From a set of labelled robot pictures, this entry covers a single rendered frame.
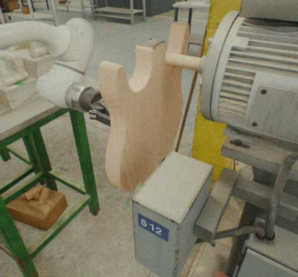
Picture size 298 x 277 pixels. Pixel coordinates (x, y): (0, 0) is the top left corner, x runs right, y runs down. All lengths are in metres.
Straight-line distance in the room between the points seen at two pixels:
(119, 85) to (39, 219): 1.42
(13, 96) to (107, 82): 0.77
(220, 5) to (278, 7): 1.03
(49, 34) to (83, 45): 0.10
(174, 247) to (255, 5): 0.44
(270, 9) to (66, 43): 0.56
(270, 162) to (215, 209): 0.15
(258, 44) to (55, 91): 0.60
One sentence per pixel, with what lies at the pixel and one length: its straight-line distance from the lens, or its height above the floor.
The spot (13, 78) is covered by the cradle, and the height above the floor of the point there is 1.05.
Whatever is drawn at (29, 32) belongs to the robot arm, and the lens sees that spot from 0.79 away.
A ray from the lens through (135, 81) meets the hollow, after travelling 0.57.
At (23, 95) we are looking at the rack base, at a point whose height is 0.98.
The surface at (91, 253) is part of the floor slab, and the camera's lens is 1.72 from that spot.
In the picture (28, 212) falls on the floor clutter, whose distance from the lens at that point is 1.85.
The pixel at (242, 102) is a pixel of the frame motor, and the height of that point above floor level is 1.23.
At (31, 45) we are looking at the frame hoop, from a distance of 1.27.
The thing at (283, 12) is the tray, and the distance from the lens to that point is 0.51.
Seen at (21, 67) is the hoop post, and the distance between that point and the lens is 1.25.
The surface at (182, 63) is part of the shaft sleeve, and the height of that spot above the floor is 1.25.
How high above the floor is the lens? 1.46
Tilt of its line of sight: 33 degrees down
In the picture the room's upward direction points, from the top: straight up
